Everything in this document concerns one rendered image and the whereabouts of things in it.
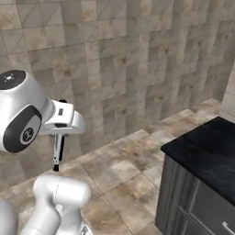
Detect dark grey drawer front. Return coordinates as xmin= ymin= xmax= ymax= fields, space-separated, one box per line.
xmin=188 ymin=180 xmax=235 ymax=235

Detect dark grey counter cabinet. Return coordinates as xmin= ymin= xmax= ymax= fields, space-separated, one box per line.
xmin=154 ymin=153 xmax=235 ymax=235

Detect silver drawer handle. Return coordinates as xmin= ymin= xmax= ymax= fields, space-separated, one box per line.
xmin=221 ymin=220 xmax=235 ymax=235

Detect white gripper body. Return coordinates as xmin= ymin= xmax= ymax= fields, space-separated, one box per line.
xmin=40 ymin=109 xmax=87 ymax=136

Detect black and white tongs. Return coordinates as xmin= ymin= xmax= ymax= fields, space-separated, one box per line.
xmin=52 ymin=98 xmax=69 ymax=173

